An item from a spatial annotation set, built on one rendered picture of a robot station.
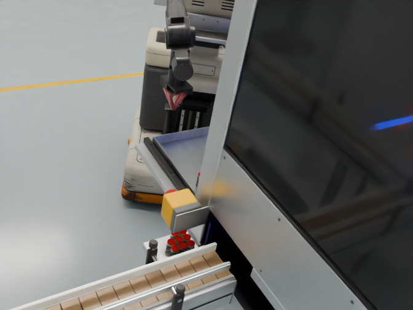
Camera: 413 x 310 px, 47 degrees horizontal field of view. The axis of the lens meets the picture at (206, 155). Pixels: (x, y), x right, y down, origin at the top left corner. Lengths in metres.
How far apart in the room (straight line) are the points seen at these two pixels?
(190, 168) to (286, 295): 0.63
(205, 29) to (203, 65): 0.18
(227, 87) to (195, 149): 0.61
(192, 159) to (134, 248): 0.97
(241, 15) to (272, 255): 0.48
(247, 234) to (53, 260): 1.45
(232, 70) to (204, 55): 1.20
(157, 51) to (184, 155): 0.98
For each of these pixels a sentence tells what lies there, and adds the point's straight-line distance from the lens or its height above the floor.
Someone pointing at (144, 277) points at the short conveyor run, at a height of 0.93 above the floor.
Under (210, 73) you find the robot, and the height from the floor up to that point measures 0.83.
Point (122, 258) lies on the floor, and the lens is 2.37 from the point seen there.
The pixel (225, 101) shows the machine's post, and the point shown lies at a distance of 1.01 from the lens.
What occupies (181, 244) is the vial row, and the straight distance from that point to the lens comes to 1.20.
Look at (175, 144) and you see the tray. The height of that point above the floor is 0.88.
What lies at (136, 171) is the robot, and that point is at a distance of 2.44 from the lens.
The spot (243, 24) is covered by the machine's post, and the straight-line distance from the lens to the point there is 0.94.
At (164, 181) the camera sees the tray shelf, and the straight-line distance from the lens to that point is 1.44.
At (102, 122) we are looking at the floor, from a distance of 3.24.
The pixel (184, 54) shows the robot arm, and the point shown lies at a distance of 1.35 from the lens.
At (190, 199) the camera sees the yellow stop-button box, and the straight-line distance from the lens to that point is 1.16.
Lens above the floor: 1.81
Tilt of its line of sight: 36 degrees down
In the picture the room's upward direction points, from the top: 12 degrees clockwise
